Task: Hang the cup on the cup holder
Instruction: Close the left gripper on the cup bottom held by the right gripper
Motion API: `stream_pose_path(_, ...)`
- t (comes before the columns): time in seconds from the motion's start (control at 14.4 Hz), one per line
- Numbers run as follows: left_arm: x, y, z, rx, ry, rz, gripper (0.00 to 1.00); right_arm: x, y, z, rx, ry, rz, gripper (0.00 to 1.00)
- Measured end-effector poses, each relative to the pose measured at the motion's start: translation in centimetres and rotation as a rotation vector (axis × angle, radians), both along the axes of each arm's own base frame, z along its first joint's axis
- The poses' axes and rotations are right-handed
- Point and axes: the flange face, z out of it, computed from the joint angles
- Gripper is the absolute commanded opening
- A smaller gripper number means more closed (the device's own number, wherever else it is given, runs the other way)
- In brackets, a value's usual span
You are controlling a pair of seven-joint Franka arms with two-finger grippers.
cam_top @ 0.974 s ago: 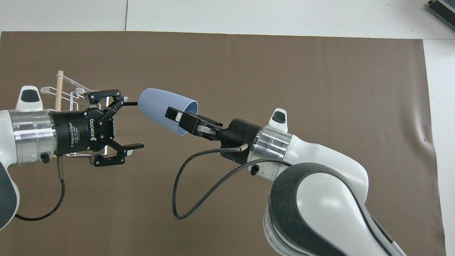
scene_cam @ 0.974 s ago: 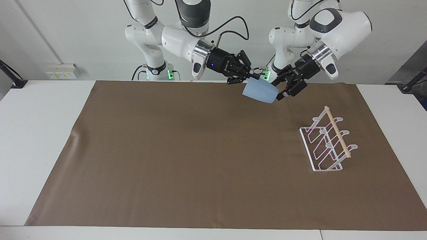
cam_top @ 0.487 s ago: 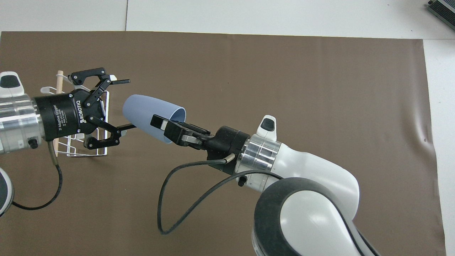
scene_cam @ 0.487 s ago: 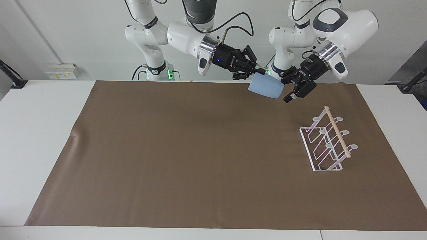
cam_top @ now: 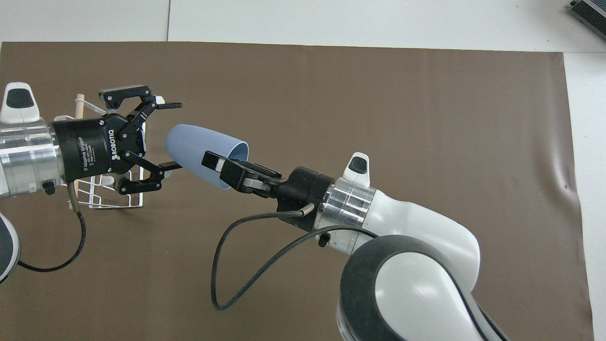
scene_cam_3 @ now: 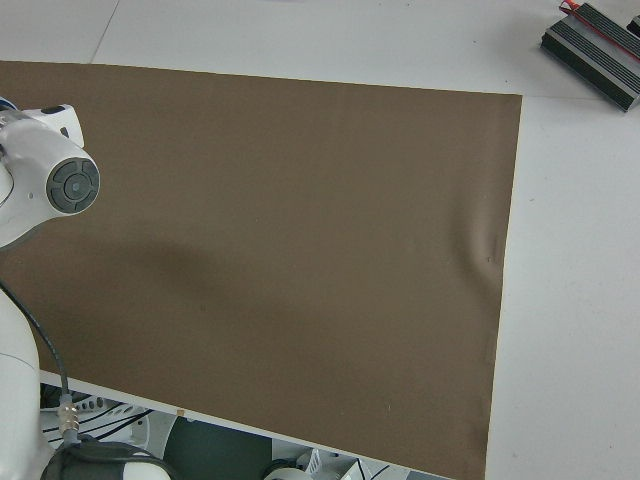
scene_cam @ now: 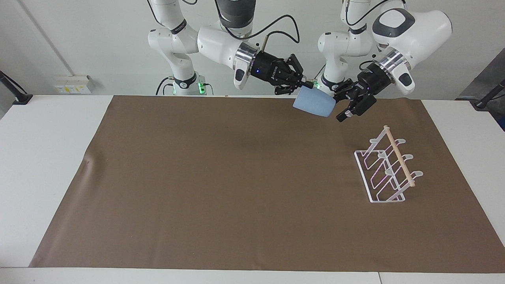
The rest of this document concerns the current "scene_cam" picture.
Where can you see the white wall socket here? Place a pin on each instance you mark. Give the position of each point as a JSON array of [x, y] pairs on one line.
[[73, 85]]

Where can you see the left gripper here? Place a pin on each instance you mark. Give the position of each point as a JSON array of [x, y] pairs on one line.
[[375, 81]]

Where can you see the black stand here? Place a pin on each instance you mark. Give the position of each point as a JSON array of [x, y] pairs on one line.
[[19, 96], [487, 98]]

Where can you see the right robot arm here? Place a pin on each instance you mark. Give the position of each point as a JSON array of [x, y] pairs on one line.
[[215, 43]]

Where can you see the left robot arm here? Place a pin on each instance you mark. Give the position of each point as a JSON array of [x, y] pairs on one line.
[[418, 27]]

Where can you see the white wall conduit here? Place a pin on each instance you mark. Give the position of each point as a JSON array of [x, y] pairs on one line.
[[47, 38]]

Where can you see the light blue cup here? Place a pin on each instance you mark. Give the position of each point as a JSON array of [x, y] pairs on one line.
[[313, 103]]

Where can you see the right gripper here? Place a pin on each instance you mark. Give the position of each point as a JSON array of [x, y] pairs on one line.
[[265, 68]]

